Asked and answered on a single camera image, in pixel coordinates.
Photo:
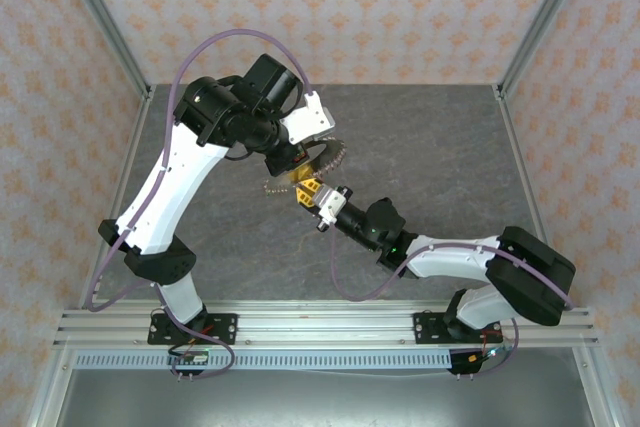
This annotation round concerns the aluminium table side rail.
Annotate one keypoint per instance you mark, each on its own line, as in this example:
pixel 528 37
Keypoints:
pixel 513 137
pixel 132 137

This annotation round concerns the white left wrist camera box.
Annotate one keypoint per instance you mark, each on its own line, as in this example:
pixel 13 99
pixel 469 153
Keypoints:
pixel 310 117

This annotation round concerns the aluminium frame post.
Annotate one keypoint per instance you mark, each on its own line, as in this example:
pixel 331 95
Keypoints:
pixel 543 17
pixel 102 17

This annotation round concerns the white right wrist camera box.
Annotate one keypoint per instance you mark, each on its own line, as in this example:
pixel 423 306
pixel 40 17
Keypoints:
pixel 332 204

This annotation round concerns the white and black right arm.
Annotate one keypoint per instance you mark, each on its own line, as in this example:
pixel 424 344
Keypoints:
pixel 450 259

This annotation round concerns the aluminium frame leg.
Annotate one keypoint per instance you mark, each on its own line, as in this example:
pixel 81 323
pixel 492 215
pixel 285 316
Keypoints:
pixel 49 392
pixel 599 392

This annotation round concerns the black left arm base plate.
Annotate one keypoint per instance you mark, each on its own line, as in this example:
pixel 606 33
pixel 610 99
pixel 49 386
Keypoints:
pixel 222 327

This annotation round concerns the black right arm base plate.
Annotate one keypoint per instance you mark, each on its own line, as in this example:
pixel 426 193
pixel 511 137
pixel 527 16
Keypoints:
pixel 430 329

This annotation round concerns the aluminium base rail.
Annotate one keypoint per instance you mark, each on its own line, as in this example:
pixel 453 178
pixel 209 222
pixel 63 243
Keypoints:
pixel 325 327

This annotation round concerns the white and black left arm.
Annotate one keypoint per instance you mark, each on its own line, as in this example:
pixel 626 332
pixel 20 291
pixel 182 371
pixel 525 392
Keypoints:
pixel 160 197

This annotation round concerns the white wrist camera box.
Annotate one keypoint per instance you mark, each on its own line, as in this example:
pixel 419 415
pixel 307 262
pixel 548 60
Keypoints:
pixel 332 204
pixel 310 117

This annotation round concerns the grey metal sheet tray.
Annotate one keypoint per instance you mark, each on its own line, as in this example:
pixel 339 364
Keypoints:
pixel 325 402

